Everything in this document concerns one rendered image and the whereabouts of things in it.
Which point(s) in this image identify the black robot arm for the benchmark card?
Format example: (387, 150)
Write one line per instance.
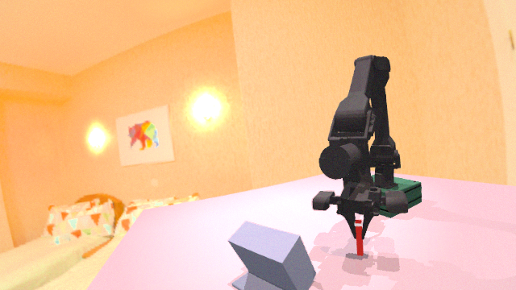
(354, 123)

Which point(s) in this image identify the red square peg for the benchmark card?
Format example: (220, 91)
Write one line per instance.
(359, 241)

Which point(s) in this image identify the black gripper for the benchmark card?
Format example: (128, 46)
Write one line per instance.
(395, 201)

